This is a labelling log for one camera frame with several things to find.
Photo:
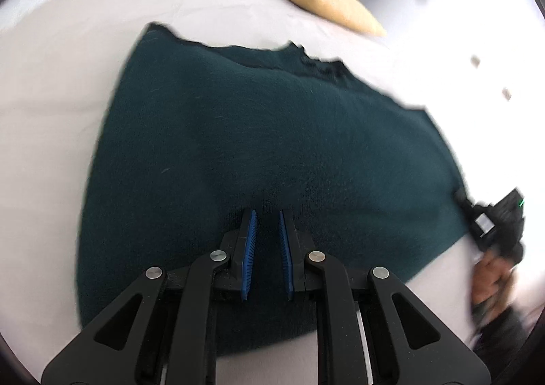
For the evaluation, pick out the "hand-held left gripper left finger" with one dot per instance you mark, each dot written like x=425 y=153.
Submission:
x=249 y=253

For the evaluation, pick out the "bed with white sheet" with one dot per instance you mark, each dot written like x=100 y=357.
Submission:
x=55 y=83

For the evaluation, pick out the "person's right hand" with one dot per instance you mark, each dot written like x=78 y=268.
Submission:
x=489 y=278

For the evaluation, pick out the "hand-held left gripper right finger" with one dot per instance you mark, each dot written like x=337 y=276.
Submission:
x=285 y=255

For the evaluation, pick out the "yellow cushion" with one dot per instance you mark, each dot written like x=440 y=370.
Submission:
x=328 y=2

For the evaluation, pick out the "person's right forearm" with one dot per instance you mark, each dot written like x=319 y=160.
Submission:
x=504 y=338

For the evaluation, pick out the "wall switch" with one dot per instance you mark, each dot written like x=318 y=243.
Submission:
x=506 y=93
x=474 y=60

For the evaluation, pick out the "dark green sweater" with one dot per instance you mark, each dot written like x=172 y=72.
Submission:
x=264 y=146

